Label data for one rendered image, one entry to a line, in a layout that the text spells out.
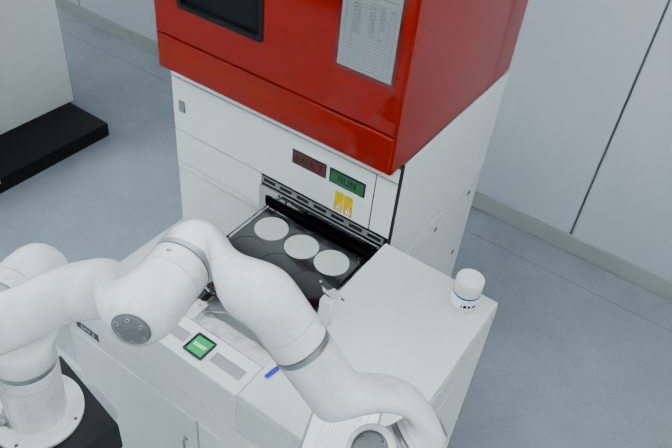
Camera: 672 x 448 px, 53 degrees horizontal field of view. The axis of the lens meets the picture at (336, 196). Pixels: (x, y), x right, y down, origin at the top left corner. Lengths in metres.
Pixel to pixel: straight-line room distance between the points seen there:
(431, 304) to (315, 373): 0.80
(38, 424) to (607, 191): 2.55
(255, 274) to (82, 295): 0.31
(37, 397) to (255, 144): 0.94
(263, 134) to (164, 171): 1.74
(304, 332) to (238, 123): 1.15
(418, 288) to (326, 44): 0.66
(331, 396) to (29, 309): 0.52
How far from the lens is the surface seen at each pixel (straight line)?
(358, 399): 1.05
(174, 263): 1.02
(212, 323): 1.77
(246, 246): 1.93
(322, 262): 1.90
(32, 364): 1.42
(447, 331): 1.71
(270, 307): 0.94
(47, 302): 1.20
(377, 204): 1.83
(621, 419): 2.99
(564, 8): 3.03
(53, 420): 1.59
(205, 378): 1.60
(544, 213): 3.48
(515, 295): 3.23
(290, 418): 1.51
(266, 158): 2.02
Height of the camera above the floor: 2.25
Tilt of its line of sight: 40 degrees down
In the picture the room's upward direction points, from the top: 6 degrees clockwise
